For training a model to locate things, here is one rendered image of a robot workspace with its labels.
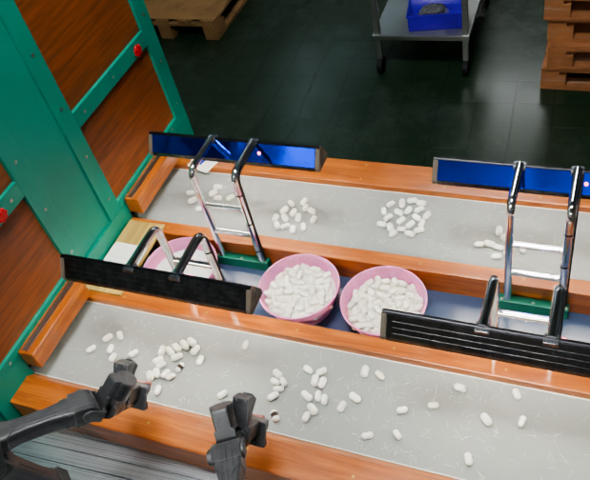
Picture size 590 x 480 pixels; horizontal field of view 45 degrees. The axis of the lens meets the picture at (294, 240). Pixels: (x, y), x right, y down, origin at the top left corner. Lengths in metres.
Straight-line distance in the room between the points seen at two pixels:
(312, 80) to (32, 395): 2.79
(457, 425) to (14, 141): 1.49
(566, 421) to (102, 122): 1.73
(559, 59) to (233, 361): 2.57
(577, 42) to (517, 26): 0.74
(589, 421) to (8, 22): 1.89
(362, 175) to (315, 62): 2.13
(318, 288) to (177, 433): 0.63
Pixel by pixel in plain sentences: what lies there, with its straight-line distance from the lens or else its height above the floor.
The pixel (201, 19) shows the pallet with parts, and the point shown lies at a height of 0.15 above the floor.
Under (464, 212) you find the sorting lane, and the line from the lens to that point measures 2.47.
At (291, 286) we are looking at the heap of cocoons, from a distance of 2.34.
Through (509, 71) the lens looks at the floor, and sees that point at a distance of 4.36.
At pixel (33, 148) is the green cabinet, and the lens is 2.33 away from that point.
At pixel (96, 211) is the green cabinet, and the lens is 2.59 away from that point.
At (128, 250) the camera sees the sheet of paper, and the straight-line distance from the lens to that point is 2.61.
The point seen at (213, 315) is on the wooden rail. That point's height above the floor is 0.77.
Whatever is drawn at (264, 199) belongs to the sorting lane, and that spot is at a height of 0.74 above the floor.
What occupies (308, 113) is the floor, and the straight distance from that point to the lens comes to 4.24.
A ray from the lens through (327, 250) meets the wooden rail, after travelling 2.38.
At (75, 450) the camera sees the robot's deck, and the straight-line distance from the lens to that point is 2.34.
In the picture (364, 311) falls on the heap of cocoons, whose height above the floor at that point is 0.74.
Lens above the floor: 2.51
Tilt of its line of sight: 46 degrees down
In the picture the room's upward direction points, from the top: 16 degrees counter-clockwise
